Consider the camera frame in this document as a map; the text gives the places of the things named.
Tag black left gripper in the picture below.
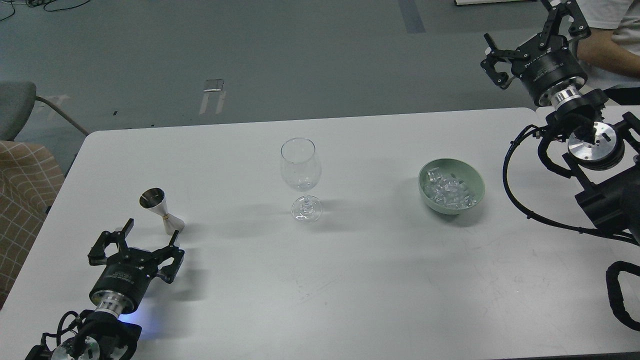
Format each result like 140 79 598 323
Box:
87 218 185 315

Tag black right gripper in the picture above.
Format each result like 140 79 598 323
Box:
480 0 592 107

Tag steel double jigger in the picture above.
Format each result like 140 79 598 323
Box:
138 187 186 235

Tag clear ice cubes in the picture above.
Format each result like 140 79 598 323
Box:
422 167 480 210

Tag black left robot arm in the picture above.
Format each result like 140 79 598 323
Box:
26 219 185 360

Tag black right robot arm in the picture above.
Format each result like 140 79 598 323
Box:
480 0 640 246

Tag clear wine glass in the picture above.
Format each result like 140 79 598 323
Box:
279 137 323 224

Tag person in white shirt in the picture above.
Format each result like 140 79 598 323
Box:
576 0 640 106

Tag green bowl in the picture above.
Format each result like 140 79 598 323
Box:
417 158 486 215

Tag grey chair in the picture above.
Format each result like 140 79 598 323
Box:
0 80 90 141

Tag black floor cables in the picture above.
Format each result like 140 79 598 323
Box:
0 0 91 21

